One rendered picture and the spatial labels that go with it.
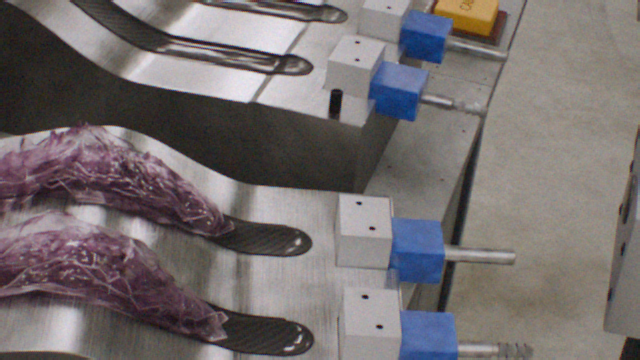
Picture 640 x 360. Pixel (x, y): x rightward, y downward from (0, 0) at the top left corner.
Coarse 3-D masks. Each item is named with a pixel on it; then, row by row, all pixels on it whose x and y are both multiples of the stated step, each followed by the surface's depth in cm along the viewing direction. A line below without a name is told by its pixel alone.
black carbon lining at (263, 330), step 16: (240, 224) 97; (256, 224) 97; (272, 224) 97; (224, 240) 95; (240, 240) 96; (256, 240) 96; (272, 240) 96; (288, 240) 96; (304, 240) 96; (272, 256) 94; (288, 256) 94; (208, 304) 87; (240, 320) 88; (256, 320) 88; (272, 320) 88; (240, 336) 87; (256, 336) 87; (272, 336) 87; (288, 336) 87; (304, 336) 87; (240, 352) 85; (256, 352) 86; (272, 352) 86; (288, 352) 86; (304, 352) 86
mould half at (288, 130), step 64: (0, 0) 107; (64, 0) 110; (128, 0) 116; (320, 0) 122; (0, 64) 110; (64, 64) 108; (128, 64) 109; (192, 64) 110; (320, 64) 111; (0, 128) 114; (128, 128) 110; (192, 128) 108; (256, 128) 106; (320, 128) 104; (384, 128) 115
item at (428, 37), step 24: (384, 0) 117; (408, 0) 117; (360, 24) 116; (384, 24) 115; (408, 24) 116; (432, 24) 117; (408, 48) 116; (432, 48) 116; (456, 48) 117; (480, 48) 116
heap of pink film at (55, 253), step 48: (48, 144) 91; (96, 144) 91; (0, 192) 90; (48, 192) 90; (96, 192) 90; (144, 192) 91; (192, 192) 94; (0, 240) 84; (48, 240) 83; (96, 240) 83; (0, 288) 81; (48, 288) 80; (96, 288) 81; (144, 288) 83
